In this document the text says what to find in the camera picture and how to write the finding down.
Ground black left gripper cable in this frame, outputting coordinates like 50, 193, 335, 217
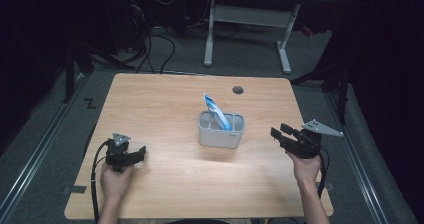
90, 140, 111, 224

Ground red object on floor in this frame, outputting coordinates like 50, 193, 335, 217
301, 25, 315, 39

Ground wooden desk with white frame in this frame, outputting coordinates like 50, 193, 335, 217
203, 0, 344, 75

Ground blue white toothpaste tube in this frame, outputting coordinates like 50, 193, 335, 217
203, 92, 233, 132

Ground dark computer tower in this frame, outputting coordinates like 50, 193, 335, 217
127, 0, 152, 53

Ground grey plastic holder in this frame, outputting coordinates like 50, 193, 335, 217
197, 110, 246, 150

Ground person's left hand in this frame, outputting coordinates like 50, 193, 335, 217
99, 163, 135, 203

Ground metal floor rail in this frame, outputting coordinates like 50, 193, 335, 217
324, 91, 390, 224
0, 73, 88, 220

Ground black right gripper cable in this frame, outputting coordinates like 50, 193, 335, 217
316, 145, 331, 199

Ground black floor cables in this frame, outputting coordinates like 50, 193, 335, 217
123, 27, 177, 75

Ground person's right hand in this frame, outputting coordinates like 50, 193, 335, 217
285, 150, 324, 189

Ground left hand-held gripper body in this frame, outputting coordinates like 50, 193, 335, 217
105, 132, 135, 174

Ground black metal stand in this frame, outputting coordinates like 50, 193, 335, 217
62, 39, 136, 105
290, 47, 353, 126

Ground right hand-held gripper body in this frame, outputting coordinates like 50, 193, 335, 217
285, 118, 344, 160

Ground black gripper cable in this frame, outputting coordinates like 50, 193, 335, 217
316, 145, 331, 199
90, 140, 111, 224

